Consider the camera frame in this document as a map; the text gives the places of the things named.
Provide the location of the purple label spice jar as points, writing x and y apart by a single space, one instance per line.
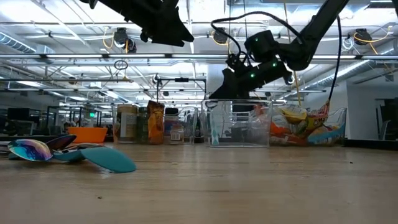
174 130

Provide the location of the blue red beef ramen packet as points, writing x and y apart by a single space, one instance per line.
326 137

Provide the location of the tan lid spice jar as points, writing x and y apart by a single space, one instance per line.
126 124

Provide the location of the green label spice jar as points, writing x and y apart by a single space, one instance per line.
143 127

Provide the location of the teal plastic spoon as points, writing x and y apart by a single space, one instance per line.
109 160

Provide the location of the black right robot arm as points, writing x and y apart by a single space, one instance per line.
314 28

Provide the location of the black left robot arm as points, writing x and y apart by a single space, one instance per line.
112 4

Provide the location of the clear plastic bin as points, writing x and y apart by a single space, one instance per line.
191 124
248 130
340 118

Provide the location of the long ceiling light fixture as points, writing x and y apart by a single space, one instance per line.
93 56

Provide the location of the orange plastic bowl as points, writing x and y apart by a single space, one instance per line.
88 135

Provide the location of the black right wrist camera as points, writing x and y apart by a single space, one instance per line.
236 63

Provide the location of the black metal stand frame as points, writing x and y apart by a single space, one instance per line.
182 80

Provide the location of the black aluminium table frame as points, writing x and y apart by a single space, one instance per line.
373 145

